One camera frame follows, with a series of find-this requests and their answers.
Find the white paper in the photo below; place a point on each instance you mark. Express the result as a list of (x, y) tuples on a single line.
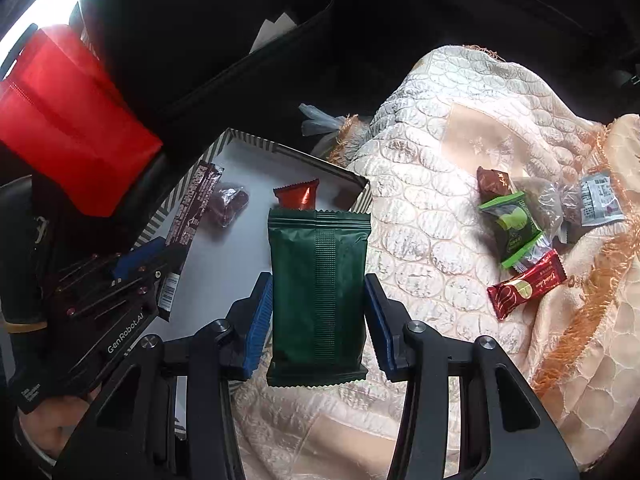
[(277, 30)]

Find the white barcode snack packet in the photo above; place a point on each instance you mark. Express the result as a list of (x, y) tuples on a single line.
[(600, 200)]

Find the orange-red snack packet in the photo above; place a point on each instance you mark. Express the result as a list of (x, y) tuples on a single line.
[(297, 195)]

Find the person's left hand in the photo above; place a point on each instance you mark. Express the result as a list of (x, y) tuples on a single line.
[(50, 417)]

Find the clear-wrapped brown snack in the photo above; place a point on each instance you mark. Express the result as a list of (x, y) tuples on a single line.
[(547, 200)]

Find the dark green snack packet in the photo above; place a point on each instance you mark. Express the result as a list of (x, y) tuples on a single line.
[(315, 300)]

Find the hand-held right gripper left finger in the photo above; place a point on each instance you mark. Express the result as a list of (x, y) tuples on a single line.
[(257, 330)]

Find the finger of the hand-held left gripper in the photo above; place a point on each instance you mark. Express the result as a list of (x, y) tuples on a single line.
[(137, 260), (125, 297)]

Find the dark red wrapped candy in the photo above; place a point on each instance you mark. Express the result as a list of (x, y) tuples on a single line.
[(227, 205)]

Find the black seat back pocket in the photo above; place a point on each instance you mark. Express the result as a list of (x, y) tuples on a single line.
[(240, 75)]

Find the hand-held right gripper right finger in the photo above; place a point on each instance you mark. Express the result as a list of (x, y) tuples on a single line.
[(382, 330)]

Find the red snack packet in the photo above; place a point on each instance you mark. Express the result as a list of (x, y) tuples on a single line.
[(525, 285)]

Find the brown foil candy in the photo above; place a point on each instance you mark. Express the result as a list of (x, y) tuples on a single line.
[(492, 180)]

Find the light green snack packet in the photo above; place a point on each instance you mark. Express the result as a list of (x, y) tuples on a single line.
[(510, 225)]

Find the striped cardboard box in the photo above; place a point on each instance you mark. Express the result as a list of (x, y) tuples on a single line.
[(260, 175)]

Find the dark brown snack bar packet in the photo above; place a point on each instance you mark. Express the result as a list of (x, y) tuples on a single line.
[(192, 210)]

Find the red fabric bag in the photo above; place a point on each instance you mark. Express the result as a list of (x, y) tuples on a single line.
[(70, 120)]

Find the clear plastic bag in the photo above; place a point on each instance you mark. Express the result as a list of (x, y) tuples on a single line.
[(320, 120)]

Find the cream embroidered blanket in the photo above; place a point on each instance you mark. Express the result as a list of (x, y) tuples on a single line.
[(450, 160)]

